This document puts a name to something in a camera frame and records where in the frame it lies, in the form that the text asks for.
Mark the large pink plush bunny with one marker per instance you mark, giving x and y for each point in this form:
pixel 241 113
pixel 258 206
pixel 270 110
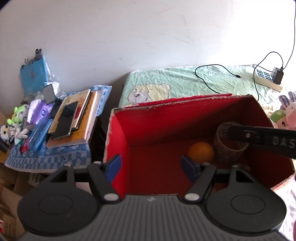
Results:
pixel 288 104

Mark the black smartphone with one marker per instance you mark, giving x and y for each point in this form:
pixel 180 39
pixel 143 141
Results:
pixel 64 125

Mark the red cardboard box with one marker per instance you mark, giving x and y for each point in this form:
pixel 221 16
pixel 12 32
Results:
pixel 151 138

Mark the white plush toy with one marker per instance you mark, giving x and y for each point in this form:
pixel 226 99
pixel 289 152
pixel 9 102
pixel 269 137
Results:
pixel 14 134

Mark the blue plastic bag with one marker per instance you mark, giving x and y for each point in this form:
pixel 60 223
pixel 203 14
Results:
pixel 35 74

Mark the white power strip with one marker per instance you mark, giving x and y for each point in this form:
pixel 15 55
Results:
pixel 265 79

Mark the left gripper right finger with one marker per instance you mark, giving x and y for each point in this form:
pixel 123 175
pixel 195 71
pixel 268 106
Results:
pixel 201 176

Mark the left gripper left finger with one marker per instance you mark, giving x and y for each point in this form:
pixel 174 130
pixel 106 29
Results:
pixel 101 177

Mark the orange wooden gourd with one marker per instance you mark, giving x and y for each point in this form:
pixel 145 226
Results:
pixel 201 152

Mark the blue checkered cloth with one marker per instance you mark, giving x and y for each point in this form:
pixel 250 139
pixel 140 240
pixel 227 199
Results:
pixel 47 160

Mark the green frog plush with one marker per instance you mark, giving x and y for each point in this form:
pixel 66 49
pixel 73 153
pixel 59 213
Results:
pixel 19 116

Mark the green bear bedsheet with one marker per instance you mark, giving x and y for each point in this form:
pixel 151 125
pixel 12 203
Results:
pixel 177 82

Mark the stack of books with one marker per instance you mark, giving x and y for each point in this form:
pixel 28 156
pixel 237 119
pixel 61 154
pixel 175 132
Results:
pixel 88 103

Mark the green plush toy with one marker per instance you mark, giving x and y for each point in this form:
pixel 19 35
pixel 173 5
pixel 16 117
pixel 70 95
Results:
pixel 278 119

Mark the purple tissue pack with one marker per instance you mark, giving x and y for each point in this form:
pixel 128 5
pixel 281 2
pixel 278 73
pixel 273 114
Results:
pixel 38 110

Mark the black charger adapter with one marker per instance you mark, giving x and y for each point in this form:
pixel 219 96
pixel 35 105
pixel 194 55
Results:
pixel 277 75

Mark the small square mirror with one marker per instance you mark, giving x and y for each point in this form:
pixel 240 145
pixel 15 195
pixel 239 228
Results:
pixel 49 94

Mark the blue pencil case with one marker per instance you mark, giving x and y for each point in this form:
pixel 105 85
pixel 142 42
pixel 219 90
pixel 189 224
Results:
pixel 39 134

